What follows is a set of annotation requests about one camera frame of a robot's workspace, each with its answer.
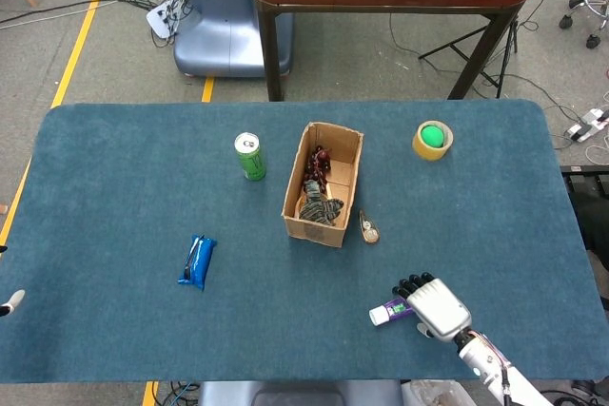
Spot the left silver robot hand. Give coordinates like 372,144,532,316
0,244,27,318

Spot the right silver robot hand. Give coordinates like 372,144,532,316
391,272,473,343

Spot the purple toothpaste tube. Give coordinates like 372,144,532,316
368,299,416,328

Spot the grey striped knit glove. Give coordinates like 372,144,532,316
298,179,345,227

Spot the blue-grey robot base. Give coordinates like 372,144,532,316
173,0,295,79

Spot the open cardboard box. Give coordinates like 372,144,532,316
282,121,365,249

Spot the yellow tape roll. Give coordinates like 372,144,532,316
411,120,454,162

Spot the blue table cloth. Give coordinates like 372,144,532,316
0,99,609,384

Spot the grey-blue robot torso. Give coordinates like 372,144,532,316
197,379,403,406

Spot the green ball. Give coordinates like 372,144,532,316
418,125,446,149

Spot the black case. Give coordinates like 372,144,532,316
560,165,609,255

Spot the blue snack packet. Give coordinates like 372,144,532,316
177,233,219,292

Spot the red grape bunch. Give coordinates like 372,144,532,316
304,145,332,188

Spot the green energy drink can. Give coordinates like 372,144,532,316
233,131,267,183

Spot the black tripod stand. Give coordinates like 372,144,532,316
418,0,562,101

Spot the white power strip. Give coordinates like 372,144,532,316
146,1,181,40
568,108,609,144

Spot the chrome swivel chair base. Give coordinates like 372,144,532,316
559,0,609,49

